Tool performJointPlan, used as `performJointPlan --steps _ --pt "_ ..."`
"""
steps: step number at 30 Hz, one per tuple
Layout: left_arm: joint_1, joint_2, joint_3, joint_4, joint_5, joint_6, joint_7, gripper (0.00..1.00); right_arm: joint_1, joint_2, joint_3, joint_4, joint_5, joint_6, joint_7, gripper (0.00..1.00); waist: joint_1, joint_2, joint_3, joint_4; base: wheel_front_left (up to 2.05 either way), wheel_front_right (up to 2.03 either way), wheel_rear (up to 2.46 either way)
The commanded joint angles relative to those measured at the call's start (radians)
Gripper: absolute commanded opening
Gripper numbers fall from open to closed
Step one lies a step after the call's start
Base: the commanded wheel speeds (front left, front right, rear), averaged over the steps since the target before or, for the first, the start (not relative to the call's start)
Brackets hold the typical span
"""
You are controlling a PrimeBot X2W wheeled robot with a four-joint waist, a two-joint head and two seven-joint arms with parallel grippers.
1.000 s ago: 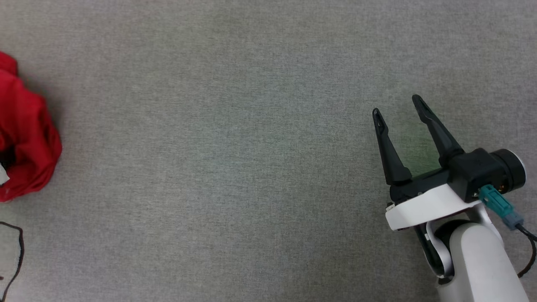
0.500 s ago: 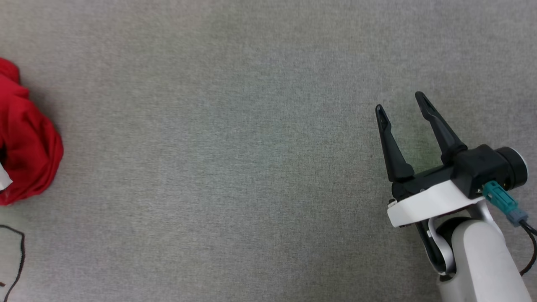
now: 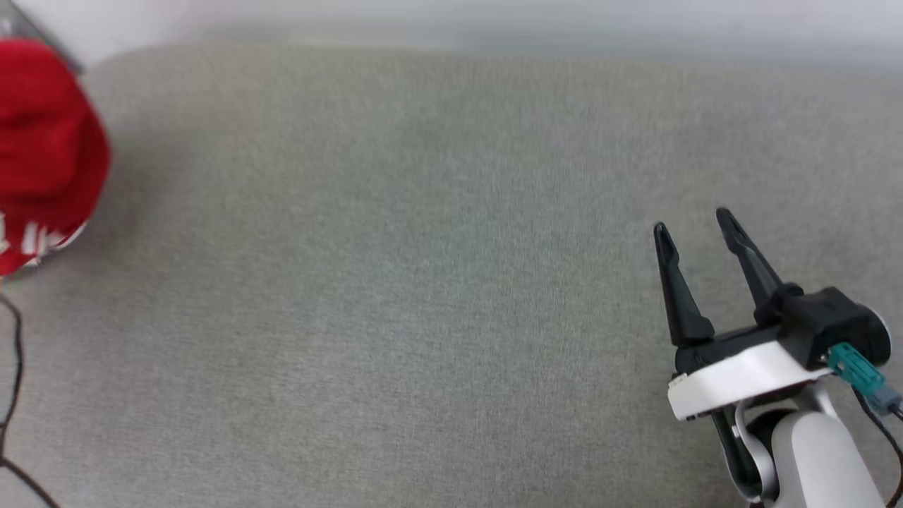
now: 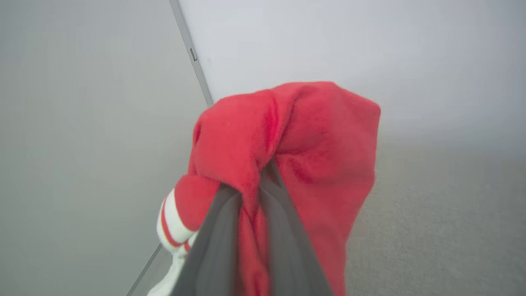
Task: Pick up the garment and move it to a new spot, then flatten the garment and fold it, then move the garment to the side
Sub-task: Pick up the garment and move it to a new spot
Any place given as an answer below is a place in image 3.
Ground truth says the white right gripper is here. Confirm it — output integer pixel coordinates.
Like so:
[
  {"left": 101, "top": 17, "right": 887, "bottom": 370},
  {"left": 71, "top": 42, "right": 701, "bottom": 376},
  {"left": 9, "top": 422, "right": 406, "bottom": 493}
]
[{"left": 653, "top": 207, "right": 835, "bottom": 423}]

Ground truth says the red garment with white sleeves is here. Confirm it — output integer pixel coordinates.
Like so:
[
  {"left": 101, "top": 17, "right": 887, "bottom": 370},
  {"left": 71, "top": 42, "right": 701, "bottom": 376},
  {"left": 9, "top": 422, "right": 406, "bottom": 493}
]
[{"left": 0, "top": 39, "right": 112, "bottom": 277}]

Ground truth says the grey fabric sofa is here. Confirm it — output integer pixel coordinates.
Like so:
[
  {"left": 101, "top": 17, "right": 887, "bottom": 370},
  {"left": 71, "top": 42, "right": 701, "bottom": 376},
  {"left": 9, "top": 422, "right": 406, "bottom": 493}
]
[{"left": 0, "top": 41, "right": 903, "bottom": 508}]

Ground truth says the teal right camera connector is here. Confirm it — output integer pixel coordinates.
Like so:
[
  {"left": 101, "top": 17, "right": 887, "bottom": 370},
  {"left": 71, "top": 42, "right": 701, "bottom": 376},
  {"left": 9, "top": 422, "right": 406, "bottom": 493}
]
[{"left": 824, "top": 343, "right": 903, "bottom": 418}]

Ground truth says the thin black right camera cable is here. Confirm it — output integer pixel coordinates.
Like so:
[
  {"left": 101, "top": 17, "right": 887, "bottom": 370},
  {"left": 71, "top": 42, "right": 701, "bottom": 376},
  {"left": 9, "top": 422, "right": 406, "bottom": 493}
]
[{"left": 850, "top": 387, "right": 903, "bottom": 508}]

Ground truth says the thin black camera cable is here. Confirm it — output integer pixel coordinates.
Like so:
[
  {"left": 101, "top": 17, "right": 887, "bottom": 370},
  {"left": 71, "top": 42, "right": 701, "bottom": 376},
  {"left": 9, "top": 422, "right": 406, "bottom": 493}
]
[
  {"left": 0, "top": 292, "right": 61, "bottom": 508},
  {"left": 850, "top": 387, "right": 903, "bottom": 508}
]

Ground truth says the thin black left camera cable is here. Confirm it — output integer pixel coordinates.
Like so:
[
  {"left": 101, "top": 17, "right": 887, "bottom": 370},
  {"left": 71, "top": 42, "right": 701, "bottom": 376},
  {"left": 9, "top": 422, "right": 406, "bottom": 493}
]
[{"left": 0, "top": 292, "right": 61, "bottom": 508}]

